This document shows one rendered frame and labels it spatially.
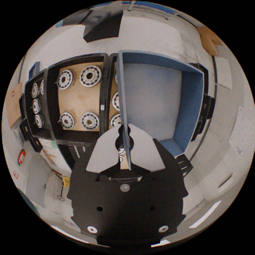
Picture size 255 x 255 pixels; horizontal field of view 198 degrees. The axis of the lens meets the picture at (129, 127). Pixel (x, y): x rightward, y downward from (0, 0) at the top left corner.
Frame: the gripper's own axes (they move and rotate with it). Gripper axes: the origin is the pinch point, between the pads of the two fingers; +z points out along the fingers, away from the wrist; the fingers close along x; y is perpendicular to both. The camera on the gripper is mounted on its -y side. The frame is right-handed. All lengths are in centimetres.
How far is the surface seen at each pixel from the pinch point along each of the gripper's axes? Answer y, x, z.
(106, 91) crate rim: -2.9, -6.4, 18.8
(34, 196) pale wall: 168, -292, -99
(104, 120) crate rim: 8.4, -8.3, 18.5
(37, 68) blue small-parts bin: -41, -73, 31
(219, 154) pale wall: 139, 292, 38
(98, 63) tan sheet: -15.9, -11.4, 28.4
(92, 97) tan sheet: 0.1, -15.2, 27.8
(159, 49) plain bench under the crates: -32, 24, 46
